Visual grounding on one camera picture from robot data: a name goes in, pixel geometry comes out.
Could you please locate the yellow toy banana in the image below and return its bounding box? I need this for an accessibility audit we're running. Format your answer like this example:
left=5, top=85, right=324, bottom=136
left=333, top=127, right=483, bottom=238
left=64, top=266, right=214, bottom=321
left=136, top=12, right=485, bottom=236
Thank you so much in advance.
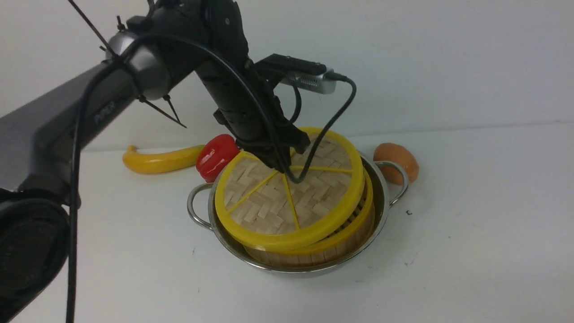
left=122, top=145, right=205, bottom=175

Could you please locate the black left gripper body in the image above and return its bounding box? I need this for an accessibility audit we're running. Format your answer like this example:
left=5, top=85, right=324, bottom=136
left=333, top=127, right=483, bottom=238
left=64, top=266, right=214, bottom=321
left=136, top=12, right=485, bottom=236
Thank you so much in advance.
left=196, top=59, right=310, bottom=173

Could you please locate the yellow woven steamer lid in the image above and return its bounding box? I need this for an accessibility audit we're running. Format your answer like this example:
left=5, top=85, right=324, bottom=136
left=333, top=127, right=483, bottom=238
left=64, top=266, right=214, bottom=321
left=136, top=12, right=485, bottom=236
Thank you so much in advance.
left=213, top=131, right=365, bottom=252

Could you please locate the stainless steel pot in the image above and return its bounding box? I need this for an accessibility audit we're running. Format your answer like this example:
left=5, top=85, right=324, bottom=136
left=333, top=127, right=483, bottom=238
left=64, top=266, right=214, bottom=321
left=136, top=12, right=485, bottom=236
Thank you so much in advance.
left=187, top=153, right=410, bottom=277

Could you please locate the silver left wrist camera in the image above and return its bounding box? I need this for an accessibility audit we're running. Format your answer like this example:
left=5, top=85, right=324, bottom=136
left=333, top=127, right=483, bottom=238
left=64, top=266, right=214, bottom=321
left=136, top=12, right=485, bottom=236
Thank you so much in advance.
left=254, top=54, right=346, bottom=95

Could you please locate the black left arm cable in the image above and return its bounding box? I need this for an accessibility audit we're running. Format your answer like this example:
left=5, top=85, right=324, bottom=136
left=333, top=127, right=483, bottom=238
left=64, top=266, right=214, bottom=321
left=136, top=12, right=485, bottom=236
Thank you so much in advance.
left=65, top=31, right=357, bottom=323

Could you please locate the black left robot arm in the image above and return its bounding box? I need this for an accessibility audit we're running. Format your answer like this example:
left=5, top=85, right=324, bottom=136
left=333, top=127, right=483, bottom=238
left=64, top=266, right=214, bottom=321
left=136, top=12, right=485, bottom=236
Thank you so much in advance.
left=1, top=0, right=310, bottom=323

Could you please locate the red toy bell pepper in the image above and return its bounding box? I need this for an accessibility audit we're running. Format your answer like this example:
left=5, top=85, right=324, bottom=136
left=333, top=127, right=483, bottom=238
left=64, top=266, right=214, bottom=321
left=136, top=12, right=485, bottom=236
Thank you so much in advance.
left=196, top=134, right=240, bottom=183

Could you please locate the yellow bamboo steamer basket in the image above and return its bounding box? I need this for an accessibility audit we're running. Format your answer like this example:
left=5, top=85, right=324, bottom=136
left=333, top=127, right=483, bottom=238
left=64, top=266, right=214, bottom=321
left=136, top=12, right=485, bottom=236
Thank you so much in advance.
left=244, top=171, right=375, bottom=268

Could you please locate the brown toy potato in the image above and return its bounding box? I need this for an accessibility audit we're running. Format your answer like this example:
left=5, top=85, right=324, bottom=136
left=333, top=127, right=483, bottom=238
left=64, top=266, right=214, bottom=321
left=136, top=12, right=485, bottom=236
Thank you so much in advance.
left=373, top=143, right=419, bottom=185

